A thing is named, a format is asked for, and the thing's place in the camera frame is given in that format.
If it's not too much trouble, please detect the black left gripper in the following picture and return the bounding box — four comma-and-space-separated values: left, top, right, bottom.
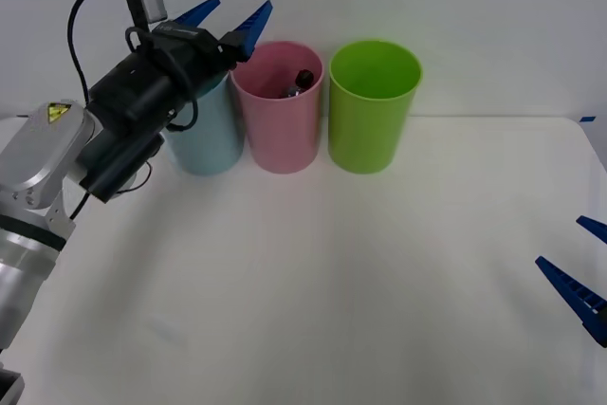
141, 0, 275, 99

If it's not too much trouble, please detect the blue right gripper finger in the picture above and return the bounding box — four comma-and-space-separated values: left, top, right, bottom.
534, 255, 607, 348
576, 215, 607, 242

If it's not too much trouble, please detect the dark drink bottle black cap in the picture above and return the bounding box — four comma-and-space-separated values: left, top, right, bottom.
283, 69, 314, 99

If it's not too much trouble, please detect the pale blue plastic bin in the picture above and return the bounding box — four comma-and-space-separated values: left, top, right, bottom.
160, 70, 247, 176

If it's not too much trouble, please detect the pink plastic bin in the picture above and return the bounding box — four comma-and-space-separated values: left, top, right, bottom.
230, 41, 326, 175

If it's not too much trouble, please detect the yellow-green plastic bin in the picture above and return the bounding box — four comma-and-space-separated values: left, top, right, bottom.
327, 39, 423, 175

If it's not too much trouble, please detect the grey robot torso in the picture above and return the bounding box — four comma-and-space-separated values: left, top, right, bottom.
0, 362, 25, 405

